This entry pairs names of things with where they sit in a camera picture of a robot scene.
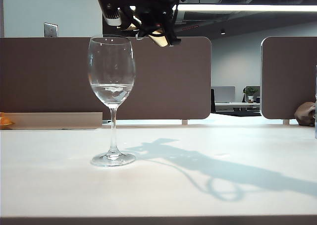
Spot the gold double-cone jigger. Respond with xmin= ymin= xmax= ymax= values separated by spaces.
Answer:
xmin=120 ymin=23 xmax=173 ymax=48

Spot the clear stemmed wine glass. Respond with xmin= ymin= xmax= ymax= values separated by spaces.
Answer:
xmin=87 ymin=34 xmax=137 ymax=168

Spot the wide brown desk partition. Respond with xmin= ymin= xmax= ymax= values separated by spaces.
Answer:
xmin=0 ymin=36 xmax=212 ymax=120

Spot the black office chair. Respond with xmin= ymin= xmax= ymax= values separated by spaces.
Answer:
xmin=210 ymin=88 xmax=216 ymax=114

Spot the long white ceiling light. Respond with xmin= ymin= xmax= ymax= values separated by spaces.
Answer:
xmin=177 ymin=3 xmax=317 ymax=12

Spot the white background desk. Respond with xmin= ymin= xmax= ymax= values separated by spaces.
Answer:
xmin=214 ymin=102 xmax=261 ymax=112

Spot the small potted green plant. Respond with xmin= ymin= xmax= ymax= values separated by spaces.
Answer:
xmin=243 ymin=86 xmax=259 ymax=104

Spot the crumpled brown bag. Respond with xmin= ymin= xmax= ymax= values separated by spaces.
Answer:
xmin=294 ymin=102 xmax=317 ymax=126

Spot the orange round object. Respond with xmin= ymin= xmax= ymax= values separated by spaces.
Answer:
xmin=0 ymin=112 xmax=15 ymax=129

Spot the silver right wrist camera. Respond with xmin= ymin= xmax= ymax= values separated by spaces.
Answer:
xmin=103 ymin=10 xmax=122 ymax=26

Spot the grey wall switch plate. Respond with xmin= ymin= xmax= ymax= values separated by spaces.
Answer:
xmin=44 ymin=22 xmax=58 ymax=38

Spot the beige cable tray rail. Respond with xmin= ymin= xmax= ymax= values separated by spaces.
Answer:
xmin=0 ymin=112 xmax=104 ymax=130

